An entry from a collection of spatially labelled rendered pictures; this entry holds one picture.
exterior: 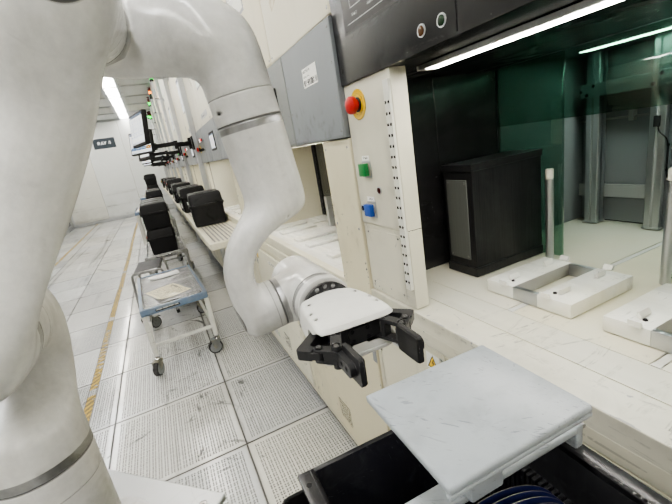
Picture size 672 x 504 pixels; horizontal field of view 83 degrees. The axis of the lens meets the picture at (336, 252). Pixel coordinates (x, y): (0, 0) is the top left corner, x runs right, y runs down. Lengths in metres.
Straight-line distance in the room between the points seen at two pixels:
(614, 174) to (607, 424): 1.05
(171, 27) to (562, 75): 0.91
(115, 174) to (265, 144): 13.57
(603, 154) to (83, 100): 1.43
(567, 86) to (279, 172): 0.83
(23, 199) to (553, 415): 0.52
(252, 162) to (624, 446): 0.62
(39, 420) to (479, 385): 0.51
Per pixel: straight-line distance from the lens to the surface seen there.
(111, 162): 14.07
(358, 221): 1.04
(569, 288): 0.94
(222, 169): 3.77
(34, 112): 0.52
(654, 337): 0.82
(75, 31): 0.47
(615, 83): 1.11
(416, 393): 0.32
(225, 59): 0.54
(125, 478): 0.89
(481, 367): 0.34
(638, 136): 1.54
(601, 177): 1.57
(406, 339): 0.43
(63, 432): 0.62
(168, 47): 0.56
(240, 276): 0.54
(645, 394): 0.72
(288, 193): 0.54
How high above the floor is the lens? 1.28
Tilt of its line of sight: 16 degrees down
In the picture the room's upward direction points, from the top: 10 degrees counter-clockwise
